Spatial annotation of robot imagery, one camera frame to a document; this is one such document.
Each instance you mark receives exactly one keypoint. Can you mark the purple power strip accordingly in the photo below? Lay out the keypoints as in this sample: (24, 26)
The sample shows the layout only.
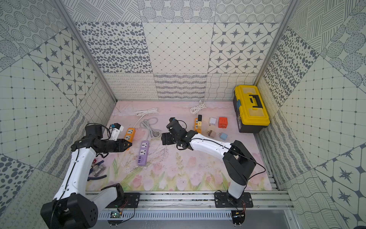
(143, 153)

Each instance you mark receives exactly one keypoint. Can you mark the pink charger plug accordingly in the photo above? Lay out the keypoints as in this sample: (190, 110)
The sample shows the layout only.
(211, 133)

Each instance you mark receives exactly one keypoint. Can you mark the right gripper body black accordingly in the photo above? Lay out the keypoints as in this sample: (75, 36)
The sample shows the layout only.
(168, 137)

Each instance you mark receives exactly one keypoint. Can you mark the aluminium mounting rail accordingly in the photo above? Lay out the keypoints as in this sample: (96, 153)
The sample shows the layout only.
(205, 200)

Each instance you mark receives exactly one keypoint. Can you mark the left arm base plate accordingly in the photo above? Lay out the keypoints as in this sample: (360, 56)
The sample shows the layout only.
(130, 200)

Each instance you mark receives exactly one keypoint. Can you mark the blue charger plug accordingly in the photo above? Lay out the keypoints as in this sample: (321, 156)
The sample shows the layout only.
(223, 136)

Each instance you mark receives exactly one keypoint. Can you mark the small orange power strip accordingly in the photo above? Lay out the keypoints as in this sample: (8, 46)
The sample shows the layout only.
(198, 130)

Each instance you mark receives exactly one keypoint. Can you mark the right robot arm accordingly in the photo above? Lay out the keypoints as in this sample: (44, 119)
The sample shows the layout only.
(237, 159)

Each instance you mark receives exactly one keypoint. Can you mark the red cube adapter plug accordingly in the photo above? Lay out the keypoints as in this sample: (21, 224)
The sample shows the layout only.
(223, 122)

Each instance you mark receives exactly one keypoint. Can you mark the large orange power strip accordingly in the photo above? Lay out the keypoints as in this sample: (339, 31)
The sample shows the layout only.
(129, 136)

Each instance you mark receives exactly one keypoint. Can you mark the yellow black toolbox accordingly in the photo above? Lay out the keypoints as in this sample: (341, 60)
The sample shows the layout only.
(251, 114)

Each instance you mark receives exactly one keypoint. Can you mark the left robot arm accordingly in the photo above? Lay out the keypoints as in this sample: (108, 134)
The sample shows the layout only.
(70, 209)

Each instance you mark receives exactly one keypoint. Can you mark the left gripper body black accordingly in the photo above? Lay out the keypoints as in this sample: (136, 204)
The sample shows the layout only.
(119, 145)

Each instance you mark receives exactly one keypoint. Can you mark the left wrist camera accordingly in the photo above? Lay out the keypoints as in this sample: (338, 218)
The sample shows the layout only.
(116, 129)

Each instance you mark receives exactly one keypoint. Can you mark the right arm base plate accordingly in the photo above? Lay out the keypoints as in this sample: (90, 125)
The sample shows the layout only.
(224, 200)

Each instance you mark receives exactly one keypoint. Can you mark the white charger plug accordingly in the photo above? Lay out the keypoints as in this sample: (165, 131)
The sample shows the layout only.
(212, 121)

